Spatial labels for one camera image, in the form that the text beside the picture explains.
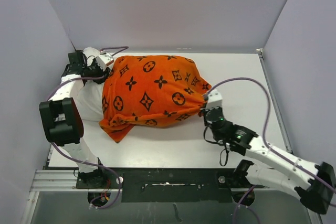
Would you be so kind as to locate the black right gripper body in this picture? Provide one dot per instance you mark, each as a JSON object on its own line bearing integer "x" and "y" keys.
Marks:
{"x": 205, "y": 118}

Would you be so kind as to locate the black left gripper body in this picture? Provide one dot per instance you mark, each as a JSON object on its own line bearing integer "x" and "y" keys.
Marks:
{"x": 95, "y": 71}

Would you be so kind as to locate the white pillow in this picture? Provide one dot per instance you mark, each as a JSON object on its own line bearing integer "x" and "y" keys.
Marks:
{"x": 89, "y": 101}

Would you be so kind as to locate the orange patterned plush pillowcase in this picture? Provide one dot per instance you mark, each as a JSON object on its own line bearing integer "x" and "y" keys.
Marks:
{"x": 155, "y": 91}

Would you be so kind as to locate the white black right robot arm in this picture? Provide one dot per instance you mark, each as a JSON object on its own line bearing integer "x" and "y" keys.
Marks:
{"x": 269, "y": 166}

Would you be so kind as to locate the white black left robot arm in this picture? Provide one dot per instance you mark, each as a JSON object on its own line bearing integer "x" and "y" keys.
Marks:
{"x": 60, "y": 117}

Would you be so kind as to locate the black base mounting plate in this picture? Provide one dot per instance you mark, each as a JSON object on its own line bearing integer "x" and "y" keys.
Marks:
{"x": 171, "y": 184}

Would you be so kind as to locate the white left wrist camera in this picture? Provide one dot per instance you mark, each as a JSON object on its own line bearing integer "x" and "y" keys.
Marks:
{"x": 104, "y": 61}

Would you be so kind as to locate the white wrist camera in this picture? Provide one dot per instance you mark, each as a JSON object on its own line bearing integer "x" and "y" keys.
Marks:
{"x": 215, "y": 97}
{"x": 104, "y": 61}

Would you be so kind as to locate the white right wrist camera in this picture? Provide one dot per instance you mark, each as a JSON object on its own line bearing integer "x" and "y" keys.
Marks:
{"x": 215, "y": 97}

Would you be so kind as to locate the aluminium frame rail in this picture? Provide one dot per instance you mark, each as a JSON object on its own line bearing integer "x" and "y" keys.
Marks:
{"x": 54, "y": 198}

